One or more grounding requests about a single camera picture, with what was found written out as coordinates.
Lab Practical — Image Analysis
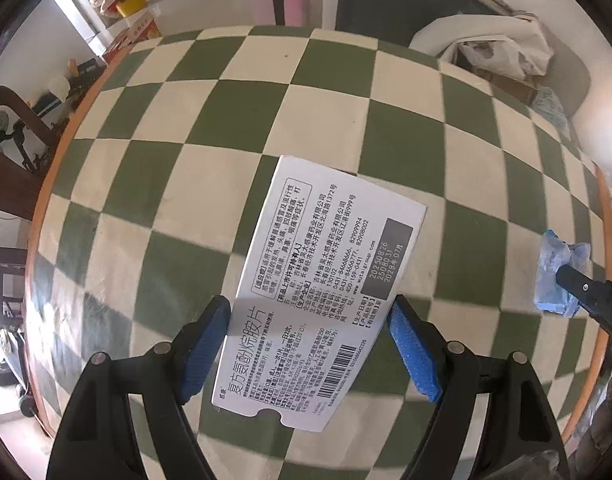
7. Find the light blue wrapper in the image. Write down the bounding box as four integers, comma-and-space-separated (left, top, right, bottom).
534, 230, 591, 318

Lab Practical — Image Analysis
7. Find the white medicine box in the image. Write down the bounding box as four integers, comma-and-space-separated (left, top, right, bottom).
211, 156, 426, 432

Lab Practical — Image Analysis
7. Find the green white checkered mat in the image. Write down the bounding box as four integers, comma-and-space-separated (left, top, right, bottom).
27, 26, 605, 479

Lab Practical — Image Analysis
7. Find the dark wooden chair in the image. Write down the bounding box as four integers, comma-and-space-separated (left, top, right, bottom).
0, 84, 62, 221

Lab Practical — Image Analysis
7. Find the white crumpled cloth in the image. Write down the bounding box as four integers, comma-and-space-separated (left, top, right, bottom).
410, 14, 554, 81

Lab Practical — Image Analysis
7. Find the orange cardboard box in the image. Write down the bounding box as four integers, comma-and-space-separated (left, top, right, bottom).
102, 11, 161, 64

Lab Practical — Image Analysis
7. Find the yellow bin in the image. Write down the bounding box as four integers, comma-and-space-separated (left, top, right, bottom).
116, 0, 148, 18

